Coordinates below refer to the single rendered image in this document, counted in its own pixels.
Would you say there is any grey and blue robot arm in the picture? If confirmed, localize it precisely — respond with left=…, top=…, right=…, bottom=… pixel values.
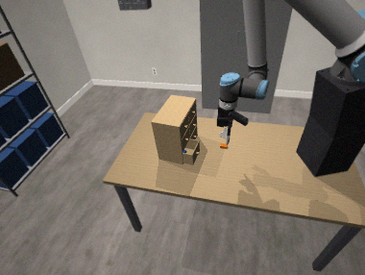
left=219, top=0, right=365, bottom=110

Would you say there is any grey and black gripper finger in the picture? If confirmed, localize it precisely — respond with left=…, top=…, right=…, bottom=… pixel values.
left=219, top=123, right=231, bottom=146

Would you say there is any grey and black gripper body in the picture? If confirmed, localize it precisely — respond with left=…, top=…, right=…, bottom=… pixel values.
left=217, top=105, right=234, bottom=127

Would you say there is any dark brown chest of drawers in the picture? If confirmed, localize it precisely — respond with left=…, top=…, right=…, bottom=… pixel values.
left=151, top=95, right=196, bottom=164

